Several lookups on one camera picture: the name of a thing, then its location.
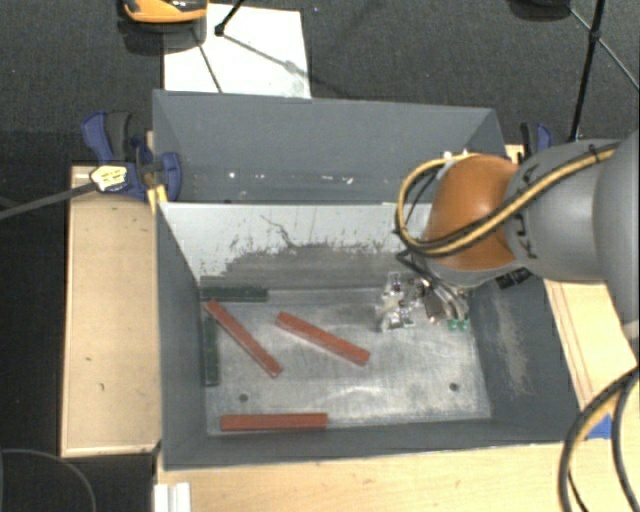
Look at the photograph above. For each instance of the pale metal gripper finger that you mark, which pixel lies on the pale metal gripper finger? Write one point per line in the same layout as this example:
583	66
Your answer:
398	289
396	316

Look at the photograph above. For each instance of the red-brown flat block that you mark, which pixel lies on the red-brown flat block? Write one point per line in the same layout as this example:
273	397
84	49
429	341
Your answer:
274	422
243	338
322	339

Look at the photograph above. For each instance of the grey metal bin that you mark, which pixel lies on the grey metal bin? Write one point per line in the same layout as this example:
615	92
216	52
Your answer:
320	150

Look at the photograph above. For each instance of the dark green flat block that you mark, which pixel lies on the dark green flat block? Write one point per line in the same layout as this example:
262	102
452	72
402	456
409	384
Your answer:
234	293
211	351

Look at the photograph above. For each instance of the pale wood flat board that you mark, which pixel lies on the pale wood flat board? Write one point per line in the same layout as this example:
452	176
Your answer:
112	320

